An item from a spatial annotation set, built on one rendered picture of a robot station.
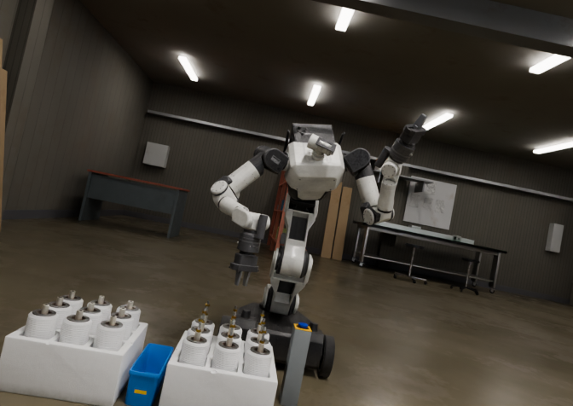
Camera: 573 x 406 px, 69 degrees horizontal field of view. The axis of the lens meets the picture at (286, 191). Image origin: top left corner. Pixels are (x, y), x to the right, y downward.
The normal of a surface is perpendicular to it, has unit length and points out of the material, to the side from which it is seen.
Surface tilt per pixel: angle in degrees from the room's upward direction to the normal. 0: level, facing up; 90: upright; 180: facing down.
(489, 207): 90
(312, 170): 102
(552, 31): 90
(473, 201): 90
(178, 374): 90
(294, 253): 58
